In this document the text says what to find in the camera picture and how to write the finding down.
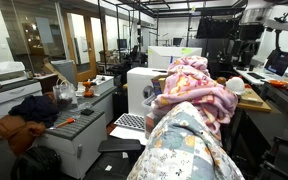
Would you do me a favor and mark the blue floral quilted blanket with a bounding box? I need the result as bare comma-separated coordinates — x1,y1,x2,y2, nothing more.
127,102,245,180

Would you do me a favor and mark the pink fleece blanket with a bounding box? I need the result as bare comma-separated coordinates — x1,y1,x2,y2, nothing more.
151,56,238,136

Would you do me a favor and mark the white cabinet with grey top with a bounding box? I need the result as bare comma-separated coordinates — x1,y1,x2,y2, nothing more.
35,110,107,179

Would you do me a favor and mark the white box under blankets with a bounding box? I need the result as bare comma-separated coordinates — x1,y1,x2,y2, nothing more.
127,67,167,116

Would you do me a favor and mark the white keyboard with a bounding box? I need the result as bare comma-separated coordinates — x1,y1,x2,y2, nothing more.
114,113,145,131

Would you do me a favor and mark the large white box behind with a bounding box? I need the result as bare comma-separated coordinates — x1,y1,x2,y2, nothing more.
148,46,202,69

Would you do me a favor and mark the black office chair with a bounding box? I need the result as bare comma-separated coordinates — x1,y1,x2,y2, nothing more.
83,139,144,180

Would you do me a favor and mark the clear plastic bag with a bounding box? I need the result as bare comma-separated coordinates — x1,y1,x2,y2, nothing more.
53,80,77,111

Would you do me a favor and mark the wooden door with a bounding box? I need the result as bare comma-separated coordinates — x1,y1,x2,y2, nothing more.
62,9,97,82

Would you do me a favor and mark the white helmet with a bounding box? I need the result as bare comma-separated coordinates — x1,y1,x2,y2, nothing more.
226,77,245,95

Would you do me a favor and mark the dark navy garment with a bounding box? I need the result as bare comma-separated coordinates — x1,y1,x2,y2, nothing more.
8,95,59,128

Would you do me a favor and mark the black backpack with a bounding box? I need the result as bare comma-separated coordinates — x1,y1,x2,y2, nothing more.
10,146,61,180

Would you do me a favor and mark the brown jacket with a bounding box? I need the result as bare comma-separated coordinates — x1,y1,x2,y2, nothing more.
0,115,46,156

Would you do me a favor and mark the laptop computer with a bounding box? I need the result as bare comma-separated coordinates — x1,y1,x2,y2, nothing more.
264,50,288,76

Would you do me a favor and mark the white printer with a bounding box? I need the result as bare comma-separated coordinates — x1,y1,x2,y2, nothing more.
0,61,27,87

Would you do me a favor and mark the orange cordless drill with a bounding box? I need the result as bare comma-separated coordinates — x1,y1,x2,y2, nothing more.
82,82,96,97

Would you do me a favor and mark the orange handled tool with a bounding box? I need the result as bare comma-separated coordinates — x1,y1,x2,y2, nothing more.
50,118,76,129

